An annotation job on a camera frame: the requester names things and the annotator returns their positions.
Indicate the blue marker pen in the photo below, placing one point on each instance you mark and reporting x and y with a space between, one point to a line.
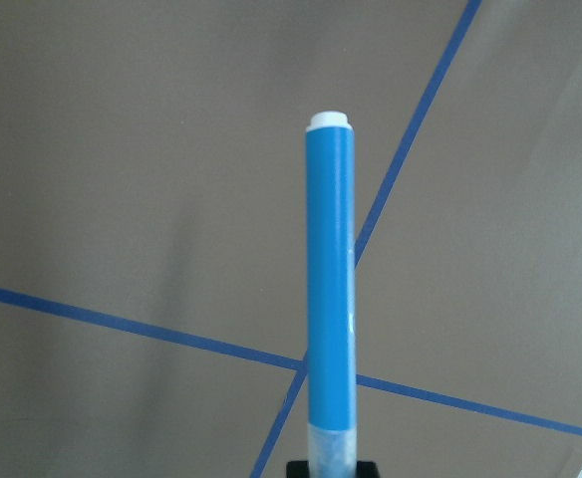
331 308

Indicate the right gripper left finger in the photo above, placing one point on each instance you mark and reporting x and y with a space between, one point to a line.
297 469

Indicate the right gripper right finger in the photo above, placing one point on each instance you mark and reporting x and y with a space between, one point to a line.
366 469

